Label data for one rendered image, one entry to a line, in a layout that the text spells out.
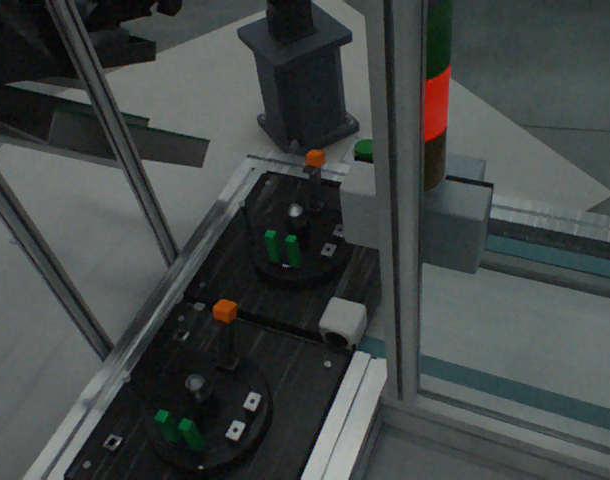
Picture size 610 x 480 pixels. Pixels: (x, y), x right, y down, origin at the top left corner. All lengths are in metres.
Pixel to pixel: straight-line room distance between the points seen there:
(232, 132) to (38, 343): 0.52
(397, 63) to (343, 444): 0.44
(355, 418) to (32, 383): 0.48
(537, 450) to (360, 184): 0.35
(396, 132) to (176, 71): 1.06
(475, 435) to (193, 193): 0.64
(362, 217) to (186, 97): 0.87
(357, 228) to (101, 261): 0.61
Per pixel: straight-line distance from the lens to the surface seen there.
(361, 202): 0.53
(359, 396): 0.74
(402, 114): 0.42
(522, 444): 0.73
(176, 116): 1.32
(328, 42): 1.06
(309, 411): 0.72
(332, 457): 0.71
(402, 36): 0.38
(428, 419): 0.75
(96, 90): 0.75
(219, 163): 1.18
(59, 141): 0.78
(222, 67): 1.43
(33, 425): 0.96
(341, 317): 0.75
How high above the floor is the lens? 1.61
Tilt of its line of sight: 48 degrees down
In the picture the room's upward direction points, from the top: 11 degrees counter-clockwise
